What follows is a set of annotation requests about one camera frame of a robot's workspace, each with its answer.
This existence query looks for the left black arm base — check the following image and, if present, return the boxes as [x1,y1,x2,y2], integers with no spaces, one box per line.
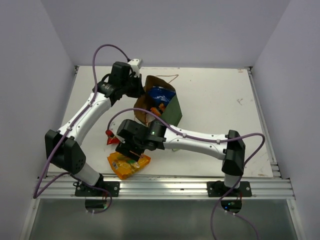
[72,181,120,197]

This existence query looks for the aluminium front rail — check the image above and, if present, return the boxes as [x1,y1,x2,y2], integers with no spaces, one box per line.
[39,174,295,200]

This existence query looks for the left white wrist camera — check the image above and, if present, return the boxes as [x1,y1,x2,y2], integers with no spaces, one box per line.
[128,58,143,75]

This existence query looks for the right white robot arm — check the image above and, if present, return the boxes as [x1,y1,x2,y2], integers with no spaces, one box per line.
[115,119,246,197]

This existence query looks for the yellow mango candy bag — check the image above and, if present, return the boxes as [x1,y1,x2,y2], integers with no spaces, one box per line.
[107,152,151,180]

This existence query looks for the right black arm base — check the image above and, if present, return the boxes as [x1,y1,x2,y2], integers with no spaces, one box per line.
[206,180,253,198]

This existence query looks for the blue Doritos chip bag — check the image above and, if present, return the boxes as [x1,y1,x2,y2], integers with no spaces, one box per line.
[147,86,176,106]

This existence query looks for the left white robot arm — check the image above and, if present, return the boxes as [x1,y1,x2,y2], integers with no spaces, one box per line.
[45,59,144,197]

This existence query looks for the red snack packet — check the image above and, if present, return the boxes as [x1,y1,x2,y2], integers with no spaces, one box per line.
[106,136,120,145]

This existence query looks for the orange candy packet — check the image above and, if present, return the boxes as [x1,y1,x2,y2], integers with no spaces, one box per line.
[150,103,166,117]

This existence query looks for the green paper bag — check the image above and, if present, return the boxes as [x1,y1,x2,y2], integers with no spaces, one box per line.
[134,75,183,126]

